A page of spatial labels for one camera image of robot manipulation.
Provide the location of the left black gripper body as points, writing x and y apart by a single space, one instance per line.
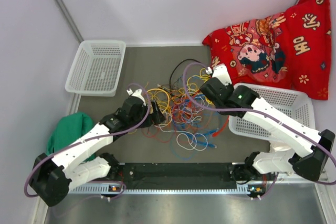
153 119

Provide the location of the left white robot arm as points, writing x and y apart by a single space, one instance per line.
55 175

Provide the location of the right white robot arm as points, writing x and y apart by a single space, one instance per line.
309 148

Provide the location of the left white plastic basket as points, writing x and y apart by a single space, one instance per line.
96 68

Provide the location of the white plastic basket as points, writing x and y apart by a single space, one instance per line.
96 68
294 104

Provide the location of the green cloth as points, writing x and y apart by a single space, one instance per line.
68 130

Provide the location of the white cloth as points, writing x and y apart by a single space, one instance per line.
278 148

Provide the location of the right white plastic basket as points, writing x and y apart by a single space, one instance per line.
294 104

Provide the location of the red printed pillow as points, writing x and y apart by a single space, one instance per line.
290 50

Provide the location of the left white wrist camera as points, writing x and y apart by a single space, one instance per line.
137 93

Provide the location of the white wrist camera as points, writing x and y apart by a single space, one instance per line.
221 73
137 93

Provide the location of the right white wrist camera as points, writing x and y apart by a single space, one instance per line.
221 73

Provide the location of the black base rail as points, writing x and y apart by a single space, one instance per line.
177 178

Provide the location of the grey corner post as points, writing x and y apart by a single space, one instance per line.
69 20

